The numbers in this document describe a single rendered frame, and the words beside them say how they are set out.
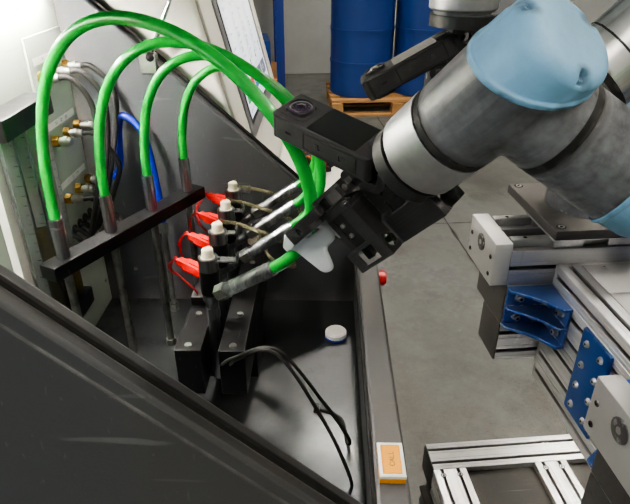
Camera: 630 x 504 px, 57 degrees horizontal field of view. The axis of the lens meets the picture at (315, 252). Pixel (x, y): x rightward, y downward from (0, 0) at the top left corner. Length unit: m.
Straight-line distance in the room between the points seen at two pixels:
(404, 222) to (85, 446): 0.33
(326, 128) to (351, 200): 0.07
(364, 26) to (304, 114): 4.95
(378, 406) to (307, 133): 0.41
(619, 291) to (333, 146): 0.74
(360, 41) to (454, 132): 5.09
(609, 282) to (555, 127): 0.78
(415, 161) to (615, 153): 0.13
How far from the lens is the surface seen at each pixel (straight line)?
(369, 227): 0.51
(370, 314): 0.96
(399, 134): 0.45
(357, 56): 5.52
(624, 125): 0.44
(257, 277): 0.67
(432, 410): 2.20
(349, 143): 0.51
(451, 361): 2.42
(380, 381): 0.83
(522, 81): 0.39
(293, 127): 0.53
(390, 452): 0.73
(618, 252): 1.24
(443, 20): 0.69
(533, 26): 0.39
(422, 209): 0.49
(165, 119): 1.09
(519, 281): 1.18
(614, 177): 0.44
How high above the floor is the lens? 1.50
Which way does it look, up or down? 29 degrees down
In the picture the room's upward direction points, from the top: straight up
